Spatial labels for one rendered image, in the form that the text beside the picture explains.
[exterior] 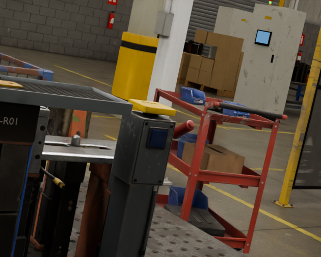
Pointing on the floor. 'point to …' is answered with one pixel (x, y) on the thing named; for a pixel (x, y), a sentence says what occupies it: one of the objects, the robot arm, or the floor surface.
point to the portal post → (169, 49)
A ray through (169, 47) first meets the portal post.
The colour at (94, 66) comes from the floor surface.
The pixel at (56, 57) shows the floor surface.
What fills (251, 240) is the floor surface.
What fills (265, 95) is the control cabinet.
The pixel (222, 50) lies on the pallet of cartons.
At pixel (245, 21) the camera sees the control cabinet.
